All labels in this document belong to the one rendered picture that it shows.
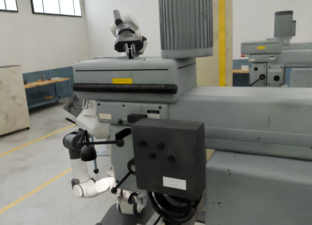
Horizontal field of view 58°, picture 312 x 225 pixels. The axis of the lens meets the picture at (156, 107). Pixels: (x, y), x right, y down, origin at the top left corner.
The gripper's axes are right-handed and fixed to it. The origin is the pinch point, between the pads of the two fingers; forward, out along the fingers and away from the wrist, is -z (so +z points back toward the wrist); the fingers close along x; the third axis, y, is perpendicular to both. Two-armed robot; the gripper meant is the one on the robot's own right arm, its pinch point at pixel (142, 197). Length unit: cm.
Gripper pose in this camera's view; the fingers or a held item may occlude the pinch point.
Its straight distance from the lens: 140.2
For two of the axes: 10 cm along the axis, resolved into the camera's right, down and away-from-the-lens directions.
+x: 6.8, -2.1, 7.0
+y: 0.5, 9.7, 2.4
